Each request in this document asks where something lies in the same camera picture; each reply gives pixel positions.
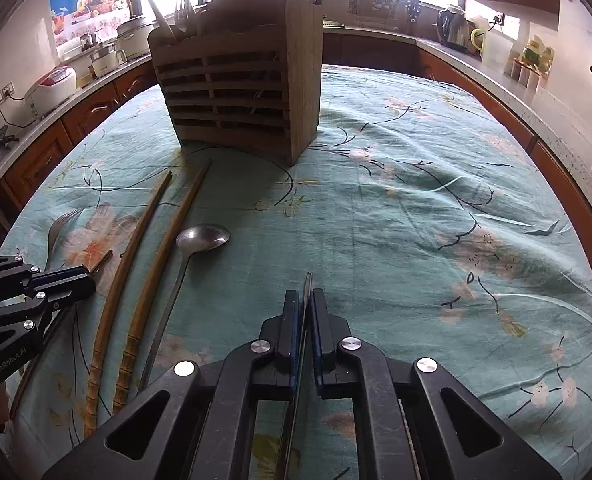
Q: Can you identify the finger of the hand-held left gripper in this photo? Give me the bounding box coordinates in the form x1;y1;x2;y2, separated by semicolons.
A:
0;285;97;332
0;255;94;293

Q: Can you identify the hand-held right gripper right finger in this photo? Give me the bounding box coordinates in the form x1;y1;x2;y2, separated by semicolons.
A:
310;287;562;480

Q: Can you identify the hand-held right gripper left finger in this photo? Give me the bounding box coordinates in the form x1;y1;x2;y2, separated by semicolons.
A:
40;289;301;480

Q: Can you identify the wooden utensil holder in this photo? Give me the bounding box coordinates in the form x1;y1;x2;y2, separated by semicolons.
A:
147;0;325;167

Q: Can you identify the silver spoon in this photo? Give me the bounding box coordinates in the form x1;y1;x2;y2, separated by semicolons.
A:
136;223;231;395

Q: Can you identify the small black tripod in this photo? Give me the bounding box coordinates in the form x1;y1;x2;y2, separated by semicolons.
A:
0;125;19;166

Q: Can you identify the teal floral tablecloth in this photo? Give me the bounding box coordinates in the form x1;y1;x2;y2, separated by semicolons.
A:
0;64;592;480

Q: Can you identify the white and red rice cooker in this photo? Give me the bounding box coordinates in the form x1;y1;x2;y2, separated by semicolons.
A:
24;66;78;120

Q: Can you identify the small white kitchen appliance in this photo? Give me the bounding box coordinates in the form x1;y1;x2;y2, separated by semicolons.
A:
83;42;128;78

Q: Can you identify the white electric cooker pot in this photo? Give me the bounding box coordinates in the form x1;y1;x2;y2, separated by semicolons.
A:
116;15;155;61

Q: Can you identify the row of seasoning jars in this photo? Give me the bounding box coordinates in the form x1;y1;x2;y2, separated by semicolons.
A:
510;57;544;92

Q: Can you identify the black scissors holder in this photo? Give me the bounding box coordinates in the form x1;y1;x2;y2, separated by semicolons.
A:
403;0;423;36

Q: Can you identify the steel electric kettle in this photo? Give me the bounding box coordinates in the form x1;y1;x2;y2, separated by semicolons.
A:
436;4;472;51

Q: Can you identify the yellow-green bottle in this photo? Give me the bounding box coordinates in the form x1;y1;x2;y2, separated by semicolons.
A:
521;35;556;73

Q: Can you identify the white pitcher with green handle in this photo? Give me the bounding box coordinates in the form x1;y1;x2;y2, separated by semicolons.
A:
470;16;514;63

